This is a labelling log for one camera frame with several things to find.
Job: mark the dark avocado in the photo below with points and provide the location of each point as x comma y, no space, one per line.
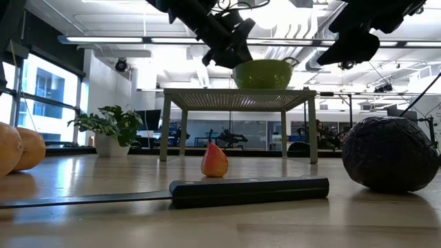
389,155

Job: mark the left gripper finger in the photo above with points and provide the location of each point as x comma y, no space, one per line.
216,56
237,56

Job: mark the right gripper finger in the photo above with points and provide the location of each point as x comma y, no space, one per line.
355,17
355,46

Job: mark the long ceiling light fixture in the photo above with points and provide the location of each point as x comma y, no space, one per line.
103,39

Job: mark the pale green perforated shelf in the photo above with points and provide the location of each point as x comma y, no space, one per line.
241,92

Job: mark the person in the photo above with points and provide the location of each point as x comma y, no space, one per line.
322,134

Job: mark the black background robot station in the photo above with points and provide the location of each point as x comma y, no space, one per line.
232,137

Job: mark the green colander bowl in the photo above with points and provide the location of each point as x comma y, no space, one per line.
262,75

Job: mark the black metal table frame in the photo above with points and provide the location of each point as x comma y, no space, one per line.
144,151

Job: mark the green potted plant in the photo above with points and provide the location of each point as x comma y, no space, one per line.
113,127

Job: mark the black wall monitor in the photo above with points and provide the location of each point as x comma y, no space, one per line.
149,120

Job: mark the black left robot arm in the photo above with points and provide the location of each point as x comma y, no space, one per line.
162,4

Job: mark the orange oblong fruit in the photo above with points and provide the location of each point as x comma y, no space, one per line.
8,149
32,149

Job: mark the small red-orange pear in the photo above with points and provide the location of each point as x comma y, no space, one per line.
214,162

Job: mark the black ceiling camera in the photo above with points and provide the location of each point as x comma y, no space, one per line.
121,64

